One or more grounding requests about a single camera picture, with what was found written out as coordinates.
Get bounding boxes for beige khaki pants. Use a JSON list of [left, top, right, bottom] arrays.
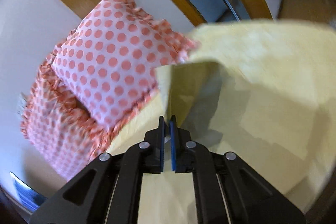
[[157, 20, 335, 211]]

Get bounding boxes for cream orange patterned bedsheet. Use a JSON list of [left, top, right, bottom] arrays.
[[107, 93, 198, 223]]

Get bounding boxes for upper pink polka dot pillow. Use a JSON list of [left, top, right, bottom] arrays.
[[52, 0, 198, 130]]

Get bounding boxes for pink polka dot pillow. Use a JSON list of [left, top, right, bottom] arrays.
[[21, 61, 118, 181], [52, 0, 198, 130]]

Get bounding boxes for lower pink polka dot pillow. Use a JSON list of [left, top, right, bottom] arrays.
[[21, 61, 118, 181]]

